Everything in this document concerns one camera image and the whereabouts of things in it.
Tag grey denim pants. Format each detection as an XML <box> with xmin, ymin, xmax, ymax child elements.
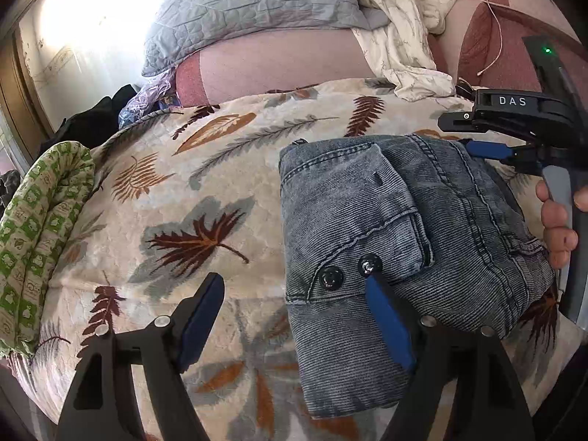
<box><xmin>279</xmin><ymin>136</ymin><xmax>555</xmax><ymax>418</ymax></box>

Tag black sunglasses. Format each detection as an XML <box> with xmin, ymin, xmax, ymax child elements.
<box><xmin>455</xmin><ymin>78</ymin><xmax>476</xmax><ymax>101</ymax></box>

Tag green white folded quilt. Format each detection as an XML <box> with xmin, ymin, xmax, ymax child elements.
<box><xmin>0</xmin><ymin>141</ymin><xmax>95</xmax><ymax>356</ymax></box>

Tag pink bolster cushion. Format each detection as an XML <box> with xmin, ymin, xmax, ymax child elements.
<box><xmin>175</xmin><ymin>30</ymin><xmax>373</xmax><ymax>107</ymax></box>

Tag white charging cable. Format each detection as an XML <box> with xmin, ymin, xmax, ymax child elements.
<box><xmin>476</xmin><ymin>0</ymin><xmax>505</xmax><ymax>78</ymax></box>

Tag black clothing pile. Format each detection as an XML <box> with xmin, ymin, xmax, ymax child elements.
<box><xmin>38</xmin><ymin>85</ymin><xmax>137</xmax><ymax>156</ymax></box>

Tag wooden door with glass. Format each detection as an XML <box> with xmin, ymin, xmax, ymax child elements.
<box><xmin>1</xmin><ymin>26</ymin><xmax>55</xmax><ymax>163</ymax></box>

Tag right hand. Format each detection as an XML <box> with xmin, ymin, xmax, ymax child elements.
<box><xmin>535</xmin><ymin>179</ymin><xmax>579</xmax><ymax>269</ymax></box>

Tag grey quilted pillow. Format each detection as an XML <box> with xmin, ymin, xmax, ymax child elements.
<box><xmin>141</xmin><ymin>0</ymin><xmax>389</xmax><ymax>77</ymax></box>

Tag leaf pattern bed blanket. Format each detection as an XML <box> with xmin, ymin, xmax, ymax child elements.
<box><xmin>8</xmin><ymin>78</ymin><xmax>582</xmax><ymax>441</ymax></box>

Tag pink red sofa backrest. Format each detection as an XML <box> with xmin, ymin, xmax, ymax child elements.
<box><xmin>431</xmin><ymin>0</ymin><xmax>587</xmax><ymax>101</ymax></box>

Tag cream printed garment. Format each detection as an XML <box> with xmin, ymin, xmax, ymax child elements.
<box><xmin>353</xmin><ymin>0</ymin><xmax>456</xmax><ymax>101</ymax></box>

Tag black camera box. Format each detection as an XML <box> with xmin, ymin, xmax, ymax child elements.
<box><xmin>523</xmin><ymin>36</ymin><xmax>587</xmax><ymax>330</ymax></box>

